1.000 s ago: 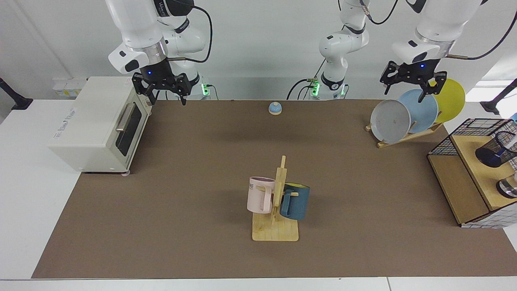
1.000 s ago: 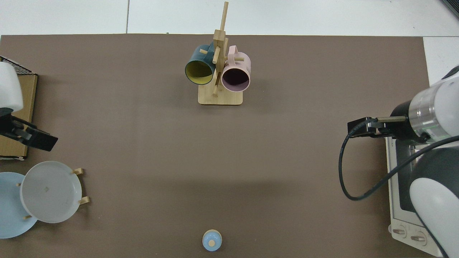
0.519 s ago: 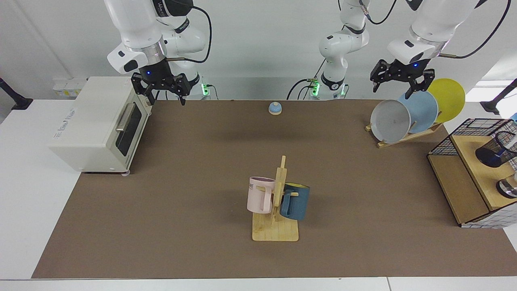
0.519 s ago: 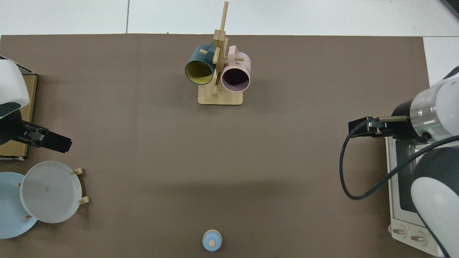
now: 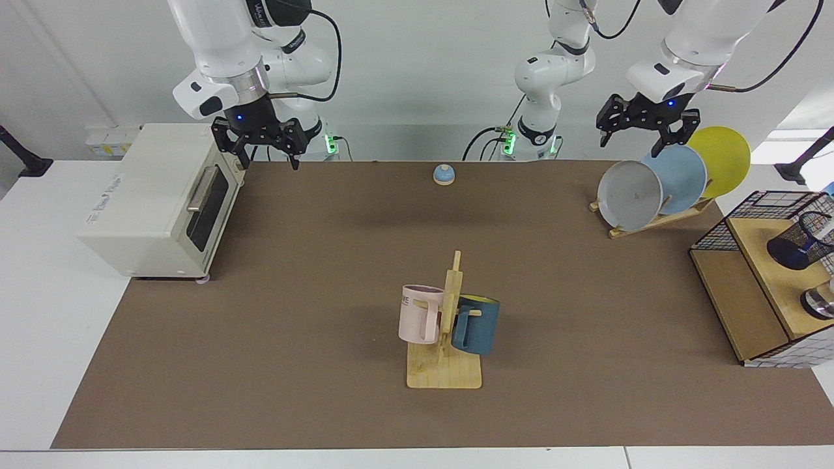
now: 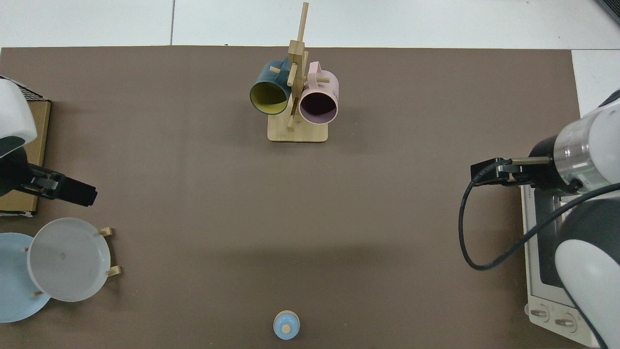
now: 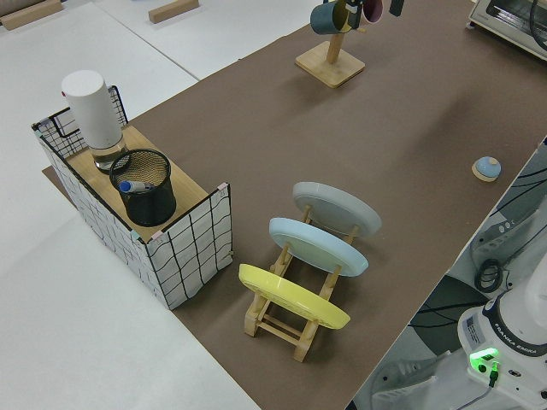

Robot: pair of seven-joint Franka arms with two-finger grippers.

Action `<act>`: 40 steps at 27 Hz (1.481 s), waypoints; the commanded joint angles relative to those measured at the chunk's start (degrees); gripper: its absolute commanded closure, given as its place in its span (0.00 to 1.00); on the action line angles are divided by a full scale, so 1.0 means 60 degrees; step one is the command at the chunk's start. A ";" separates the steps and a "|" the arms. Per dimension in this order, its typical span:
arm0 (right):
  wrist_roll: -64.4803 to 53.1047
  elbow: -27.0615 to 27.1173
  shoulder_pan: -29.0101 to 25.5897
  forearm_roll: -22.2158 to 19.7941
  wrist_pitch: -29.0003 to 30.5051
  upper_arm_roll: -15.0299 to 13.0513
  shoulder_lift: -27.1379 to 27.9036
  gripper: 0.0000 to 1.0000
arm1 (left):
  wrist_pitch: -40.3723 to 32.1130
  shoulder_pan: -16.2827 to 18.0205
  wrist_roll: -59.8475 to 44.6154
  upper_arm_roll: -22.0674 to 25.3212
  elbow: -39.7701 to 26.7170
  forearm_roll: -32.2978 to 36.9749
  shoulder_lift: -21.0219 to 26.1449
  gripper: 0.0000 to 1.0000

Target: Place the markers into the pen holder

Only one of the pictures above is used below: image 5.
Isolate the wire basket with wooden floor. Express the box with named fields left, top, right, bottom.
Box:
left=689, top=190, right=834, bottom=369

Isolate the yellow plate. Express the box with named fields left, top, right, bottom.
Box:
left=684, top=126, right=751, bottom=199

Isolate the wooden plate rack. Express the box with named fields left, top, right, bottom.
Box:
left=589, top=195, right=715, bottom=240

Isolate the blue and white marker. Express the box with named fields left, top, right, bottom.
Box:
left=792, top=225, right=834, bottom=258

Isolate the white wall socket box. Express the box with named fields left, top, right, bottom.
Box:
left=85, top=127, right=141, bottom=158

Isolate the dark blue mug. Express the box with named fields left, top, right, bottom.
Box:
left=451, top=294, right=501, bottom=356

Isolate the grey plate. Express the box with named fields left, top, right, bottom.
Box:
left=597, top=160, right=664, bottom=231

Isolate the pink mug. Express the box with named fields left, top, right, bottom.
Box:
left=398, top=285, right=446, bottom=345

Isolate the light blue plate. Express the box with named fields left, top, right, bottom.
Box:
left=642, top=144, right=708, bottom=216

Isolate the pale toaster oven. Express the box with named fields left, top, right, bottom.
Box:
left=77, top=124, right=246, bottom=285

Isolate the wooden cup stand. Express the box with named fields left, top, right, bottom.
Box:
left=407, top=250, right=483, bottom=390

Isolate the brown table cloth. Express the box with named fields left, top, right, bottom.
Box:
left=51, top=161, right=834, bottom=450

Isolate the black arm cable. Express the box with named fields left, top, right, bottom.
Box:
left=267, top=7, right=343, bottom=102
left=707, top=0, right=825, bottom=93

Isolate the black mesh pen holder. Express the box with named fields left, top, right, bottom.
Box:
left=766, top=212, right=834, bottom=271

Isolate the round silver metal thing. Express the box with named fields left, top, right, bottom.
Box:
left=800, top=277, right=834, bottom=320

